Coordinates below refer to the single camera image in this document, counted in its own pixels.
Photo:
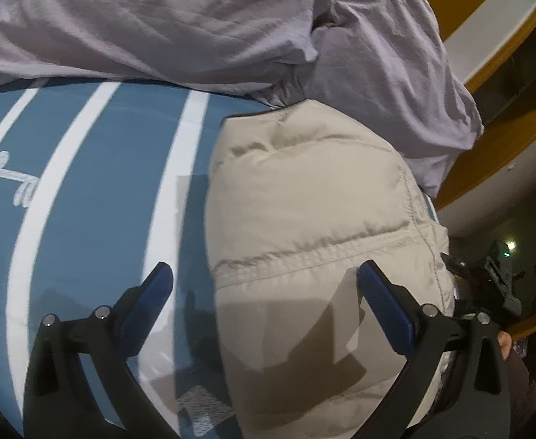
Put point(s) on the person's right hand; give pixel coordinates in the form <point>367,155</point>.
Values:
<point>505,345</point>

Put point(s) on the large lavender pillow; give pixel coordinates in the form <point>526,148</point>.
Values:
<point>158,18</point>

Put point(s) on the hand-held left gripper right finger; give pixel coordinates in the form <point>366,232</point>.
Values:
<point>386,315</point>

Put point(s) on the small lavender pillow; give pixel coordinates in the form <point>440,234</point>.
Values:
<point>386,64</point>

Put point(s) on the person's right forearm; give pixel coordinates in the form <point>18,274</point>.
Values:
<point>521,398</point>

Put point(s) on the wooden headboard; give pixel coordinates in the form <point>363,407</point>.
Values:
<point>501,114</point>

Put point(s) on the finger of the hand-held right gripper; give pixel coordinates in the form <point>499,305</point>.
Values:
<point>457,266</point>

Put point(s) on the beige puffer jacket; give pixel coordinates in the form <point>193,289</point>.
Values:
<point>304,210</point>

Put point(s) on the blue white striped bed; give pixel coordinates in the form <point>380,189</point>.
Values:
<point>89,183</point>

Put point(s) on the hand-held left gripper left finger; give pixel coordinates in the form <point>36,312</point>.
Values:
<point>146,311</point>

